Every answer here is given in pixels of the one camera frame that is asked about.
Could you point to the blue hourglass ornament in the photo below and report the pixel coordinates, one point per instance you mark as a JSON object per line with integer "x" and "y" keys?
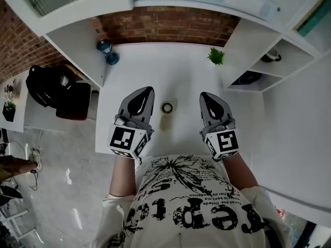
{"x": 108, "y": 53}

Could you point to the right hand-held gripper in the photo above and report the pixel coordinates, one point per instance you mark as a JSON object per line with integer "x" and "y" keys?
{"x": 225, "y": 143}

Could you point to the person's right forearm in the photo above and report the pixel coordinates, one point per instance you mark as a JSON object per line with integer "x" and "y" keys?
{"x": 239, "y": 172}

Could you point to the person's left forearm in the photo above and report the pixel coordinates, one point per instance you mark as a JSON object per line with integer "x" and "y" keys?
{"x": 122, "y": 177}

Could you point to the red ornament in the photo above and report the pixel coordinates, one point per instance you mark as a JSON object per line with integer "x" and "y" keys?
{"x": 280, "y": 213}

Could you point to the white printed t-shirt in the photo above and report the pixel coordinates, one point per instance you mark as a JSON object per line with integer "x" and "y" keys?
{"x": 191, "y": 210}

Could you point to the white shelf unit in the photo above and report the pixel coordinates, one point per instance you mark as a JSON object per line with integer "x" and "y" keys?
{"x": 289, "y": 61}

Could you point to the teal book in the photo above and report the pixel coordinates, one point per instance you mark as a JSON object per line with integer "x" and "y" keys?
{"x": 315, "y": 19}

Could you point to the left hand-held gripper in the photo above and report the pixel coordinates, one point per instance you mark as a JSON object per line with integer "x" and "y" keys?
{"x": 126, "y": 138}

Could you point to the dark and white pot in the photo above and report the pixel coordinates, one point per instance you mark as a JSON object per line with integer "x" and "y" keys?
{"x": 270, "y": 55}

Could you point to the white side table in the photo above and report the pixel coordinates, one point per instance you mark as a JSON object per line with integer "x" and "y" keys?
{"x": 19, "y": 112}

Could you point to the white cabinet ribbed glass door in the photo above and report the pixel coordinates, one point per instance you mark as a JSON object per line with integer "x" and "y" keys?
{"x": 57, "y": 1}

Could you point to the white desk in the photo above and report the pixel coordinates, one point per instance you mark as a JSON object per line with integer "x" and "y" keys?
{"x": 186, "y": 79}

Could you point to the small green potted plant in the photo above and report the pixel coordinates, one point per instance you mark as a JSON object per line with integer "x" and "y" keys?
{"x": 216, "y": 57}

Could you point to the flowers in black pot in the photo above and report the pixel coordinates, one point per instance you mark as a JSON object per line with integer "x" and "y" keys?
{"x": 9, "y": 110}

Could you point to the wooden chair dark red seat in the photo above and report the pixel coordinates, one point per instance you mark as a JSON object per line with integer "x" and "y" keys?
{"x": 77, "y": 105}

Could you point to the black backpack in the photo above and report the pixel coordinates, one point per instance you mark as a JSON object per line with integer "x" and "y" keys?
{"x": 46, "y": 86}

